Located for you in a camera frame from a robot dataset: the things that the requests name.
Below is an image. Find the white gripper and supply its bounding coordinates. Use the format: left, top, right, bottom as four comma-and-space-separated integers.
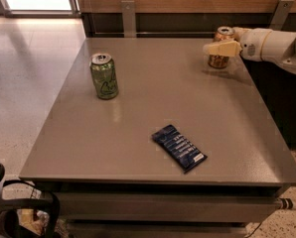
203, 27, 272, 61

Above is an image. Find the orange soda can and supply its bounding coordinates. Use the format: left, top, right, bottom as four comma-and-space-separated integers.
208, 26, 235, 69

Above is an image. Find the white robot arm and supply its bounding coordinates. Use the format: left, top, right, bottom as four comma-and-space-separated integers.
203, 27, 296, 74

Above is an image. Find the blue rxbar wrapper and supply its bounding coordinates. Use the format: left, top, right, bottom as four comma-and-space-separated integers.
152, 125, 208, 173

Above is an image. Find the green soda can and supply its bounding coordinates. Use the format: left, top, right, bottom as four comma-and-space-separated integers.
89, 53, 119, 100

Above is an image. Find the white striped pole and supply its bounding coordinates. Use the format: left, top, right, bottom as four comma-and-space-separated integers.
276, 198, 296, 210

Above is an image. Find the grey table drawer cabinet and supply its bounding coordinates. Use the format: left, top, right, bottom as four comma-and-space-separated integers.
57, 191, 283, 238

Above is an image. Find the right metal wall bracket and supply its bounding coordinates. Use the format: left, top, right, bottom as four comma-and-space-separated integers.
269, 0, 295, 31

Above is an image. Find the metal wall bracket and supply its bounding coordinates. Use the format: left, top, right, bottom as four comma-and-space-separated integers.
269, 0, 295, 31
121, 0, 136, 38

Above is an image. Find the left metal wall bracket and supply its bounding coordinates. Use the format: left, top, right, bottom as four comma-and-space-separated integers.
121, 0, 136, 38

